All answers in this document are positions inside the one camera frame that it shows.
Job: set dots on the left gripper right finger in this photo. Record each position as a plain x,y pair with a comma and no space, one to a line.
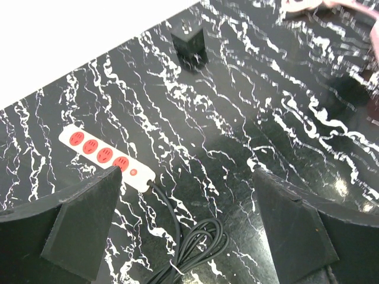
313,239

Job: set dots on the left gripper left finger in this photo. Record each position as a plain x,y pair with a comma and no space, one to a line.
62,236

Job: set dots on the pink power strip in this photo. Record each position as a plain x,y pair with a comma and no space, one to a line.
374,40

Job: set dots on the white red-socket power strip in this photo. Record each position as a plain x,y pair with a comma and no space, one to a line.
134,173

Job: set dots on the black cube socket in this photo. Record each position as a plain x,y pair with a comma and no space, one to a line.
189,44

